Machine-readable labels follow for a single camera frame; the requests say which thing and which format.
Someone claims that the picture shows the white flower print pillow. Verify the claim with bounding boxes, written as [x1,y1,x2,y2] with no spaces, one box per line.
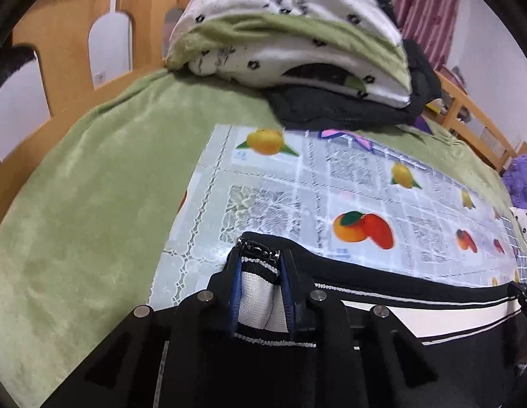
[510,207,527,253]

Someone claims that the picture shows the pink striped curtain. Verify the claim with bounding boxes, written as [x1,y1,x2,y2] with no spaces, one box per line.
[352,0,464,71]

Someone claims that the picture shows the purple plush toy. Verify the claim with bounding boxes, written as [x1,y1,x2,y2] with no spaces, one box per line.
[501,155,527,211]

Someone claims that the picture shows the black jacket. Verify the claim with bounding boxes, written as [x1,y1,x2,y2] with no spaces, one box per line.
[267,38,443,130]

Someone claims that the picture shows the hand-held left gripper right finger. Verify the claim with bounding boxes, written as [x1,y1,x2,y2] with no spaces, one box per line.
[283,249,508,408]

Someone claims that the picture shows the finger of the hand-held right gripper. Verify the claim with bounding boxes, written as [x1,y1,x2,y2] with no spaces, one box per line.
[508,281,527,319]

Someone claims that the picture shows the white radiator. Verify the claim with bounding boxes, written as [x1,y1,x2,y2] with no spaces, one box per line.
[480,130,507,159]

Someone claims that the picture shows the black pants with white waistband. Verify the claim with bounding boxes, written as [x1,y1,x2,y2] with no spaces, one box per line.
[155,232,527,408]

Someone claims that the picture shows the grey checked cloth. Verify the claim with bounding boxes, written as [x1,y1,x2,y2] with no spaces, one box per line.
[512,253,527,285]

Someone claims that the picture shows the fruit print tablecloth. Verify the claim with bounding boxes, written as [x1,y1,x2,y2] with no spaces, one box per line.
[150,123,523,311]

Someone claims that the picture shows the dark cloth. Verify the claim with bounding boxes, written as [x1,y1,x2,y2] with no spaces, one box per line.
[0,45,36,98]

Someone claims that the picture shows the folded white and green quilt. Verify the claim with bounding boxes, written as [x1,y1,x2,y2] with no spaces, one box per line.
[165,0,413,109]

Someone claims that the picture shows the green fleece blanket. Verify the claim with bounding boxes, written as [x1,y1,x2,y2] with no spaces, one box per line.
[0,68,527,408]

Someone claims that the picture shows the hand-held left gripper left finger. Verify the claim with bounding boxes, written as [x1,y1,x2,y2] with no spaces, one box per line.
[42,240,244,408]

